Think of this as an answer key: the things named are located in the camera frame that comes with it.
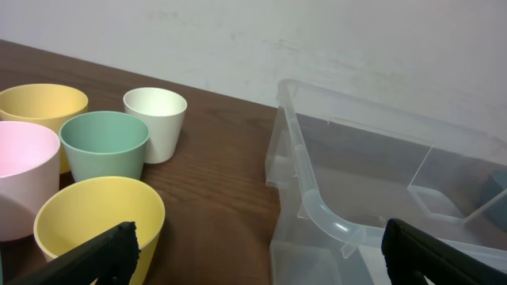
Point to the yellow cup near gripper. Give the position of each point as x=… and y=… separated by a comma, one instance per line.
x=87, y=208

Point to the green cup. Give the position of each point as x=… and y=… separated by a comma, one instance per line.
x=105, y=144

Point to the pink cup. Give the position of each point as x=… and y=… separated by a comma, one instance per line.
x=24, y=178

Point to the cream white cup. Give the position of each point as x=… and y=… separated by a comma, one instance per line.
x=163, y=111

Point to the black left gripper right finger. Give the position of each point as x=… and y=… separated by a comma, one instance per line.
x=414, y=257

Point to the yellow cup far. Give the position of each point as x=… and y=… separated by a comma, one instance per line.
x=31, y=117

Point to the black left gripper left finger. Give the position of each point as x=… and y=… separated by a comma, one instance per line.
x=109, y=258

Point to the clear plastic storage bin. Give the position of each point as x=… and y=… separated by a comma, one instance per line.
x=345, y=166

